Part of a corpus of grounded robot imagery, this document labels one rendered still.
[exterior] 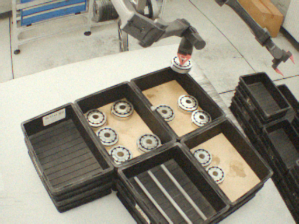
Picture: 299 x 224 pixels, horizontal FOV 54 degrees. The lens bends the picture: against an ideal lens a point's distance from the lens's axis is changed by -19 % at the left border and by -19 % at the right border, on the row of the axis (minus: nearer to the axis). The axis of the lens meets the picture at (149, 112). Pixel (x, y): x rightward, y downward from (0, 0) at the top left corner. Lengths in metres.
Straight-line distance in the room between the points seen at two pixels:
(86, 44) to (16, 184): 2.14
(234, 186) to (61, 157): 0.79
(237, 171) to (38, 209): 0.96
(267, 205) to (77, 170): 0.97
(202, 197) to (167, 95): 0.60
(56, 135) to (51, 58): 1.78
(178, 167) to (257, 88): 1.26
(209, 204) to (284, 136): 1.23
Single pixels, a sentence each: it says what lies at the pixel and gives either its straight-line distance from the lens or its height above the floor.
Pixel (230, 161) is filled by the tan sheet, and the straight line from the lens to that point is 1.63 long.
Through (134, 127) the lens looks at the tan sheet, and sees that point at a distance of 1.64.
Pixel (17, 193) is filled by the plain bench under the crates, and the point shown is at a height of 0.70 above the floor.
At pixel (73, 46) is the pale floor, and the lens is 3.43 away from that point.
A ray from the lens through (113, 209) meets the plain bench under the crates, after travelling 1.54.
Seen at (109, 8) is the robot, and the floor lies 0.93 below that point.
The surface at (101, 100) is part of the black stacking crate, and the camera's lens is 1.68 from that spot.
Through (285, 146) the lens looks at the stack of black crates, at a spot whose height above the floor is 0.38.
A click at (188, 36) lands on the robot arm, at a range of 1.52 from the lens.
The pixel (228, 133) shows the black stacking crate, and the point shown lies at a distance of 1.68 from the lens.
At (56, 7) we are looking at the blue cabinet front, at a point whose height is 0.44.
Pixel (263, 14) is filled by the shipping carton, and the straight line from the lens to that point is 4.13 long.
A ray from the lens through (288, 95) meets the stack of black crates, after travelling 3.03.
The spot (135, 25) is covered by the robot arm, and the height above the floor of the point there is 1.46.
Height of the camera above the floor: 2.09
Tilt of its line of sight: 48 degrees down
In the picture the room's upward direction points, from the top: 11 degrees clockwise
